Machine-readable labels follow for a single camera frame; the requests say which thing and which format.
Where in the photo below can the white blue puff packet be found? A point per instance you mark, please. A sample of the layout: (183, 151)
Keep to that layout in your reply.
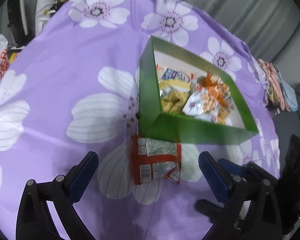
(202, 106)

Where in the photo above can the grey sofa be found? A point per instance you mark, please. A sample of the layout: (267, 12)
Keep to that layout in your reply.
(288, 123)

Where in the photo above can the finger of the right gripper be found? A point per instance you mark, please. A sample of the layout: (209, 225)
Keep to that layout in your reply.
(233, 168)
(209, 209)

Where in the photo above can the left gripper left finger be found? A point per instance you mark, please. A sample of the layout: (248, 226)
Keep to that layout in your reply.
(68, 190)

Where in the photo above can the white red-trim snack packet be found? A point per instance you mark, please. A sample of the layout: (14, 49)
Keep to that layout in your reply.
(169, 73)

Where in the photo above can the beige biscuit pack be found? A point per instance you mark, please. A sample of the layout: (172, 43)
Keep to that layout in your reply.
(223, 113)

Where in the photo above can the folded patterned cloth pile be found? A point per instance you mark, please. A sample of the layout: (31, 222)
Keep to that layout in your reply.
(279, 93)

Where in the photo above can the grey curtain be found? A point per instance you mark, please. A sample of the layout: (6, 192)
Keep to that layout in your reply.
(271, 29)

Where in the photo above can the red silver snack packet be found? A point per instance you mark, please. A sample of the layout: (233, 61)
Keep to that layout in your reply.
(152, 159)

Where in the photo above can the purple floral tablecloth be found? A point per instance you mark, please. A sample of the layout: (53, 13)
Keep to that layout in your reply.
(73, 90)

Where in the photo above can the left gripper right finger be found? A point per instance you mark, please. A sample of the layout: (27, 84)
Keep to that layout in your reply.
(228, 190)

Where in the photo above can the dark yellow candy packet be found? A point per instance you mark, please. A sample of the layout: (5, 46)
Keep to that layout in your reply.
(174, 95)

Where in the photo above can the black white stick vacuum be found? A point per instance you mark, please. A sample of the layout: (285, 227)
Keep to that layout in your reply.
(18, 22)

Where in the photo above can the orange panda seed packet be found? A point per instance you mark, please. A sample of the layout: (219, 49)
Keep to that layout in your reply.
(216, 88)

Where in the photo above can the green cardboard box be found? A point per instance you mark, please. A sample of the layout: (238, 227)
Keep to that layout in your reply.
(154, 123)

